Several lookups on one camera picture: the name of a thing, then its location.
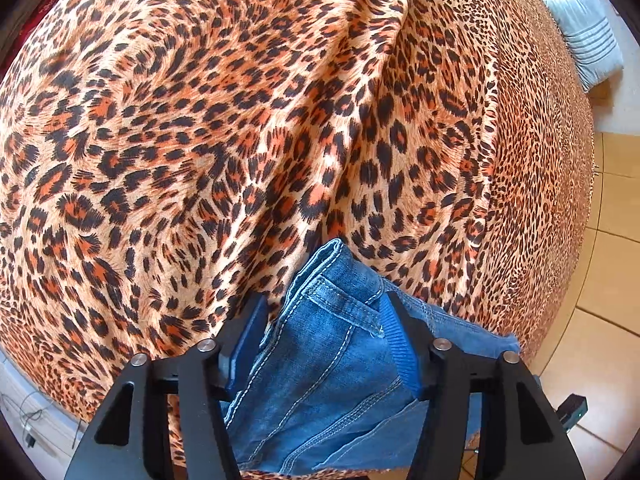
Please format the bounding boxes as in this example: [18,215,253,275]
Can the blue denim jeans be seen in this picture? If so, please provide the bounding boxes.
[219,237,522,476]

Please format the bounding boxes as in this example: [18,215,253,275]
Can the leopard print bedspread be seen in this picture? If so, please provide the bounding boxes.
[1,0,594,433]

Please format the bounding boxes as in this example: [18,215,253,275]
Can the grey striped pillow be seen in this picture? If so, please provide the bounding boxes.
[544,0,624,92]

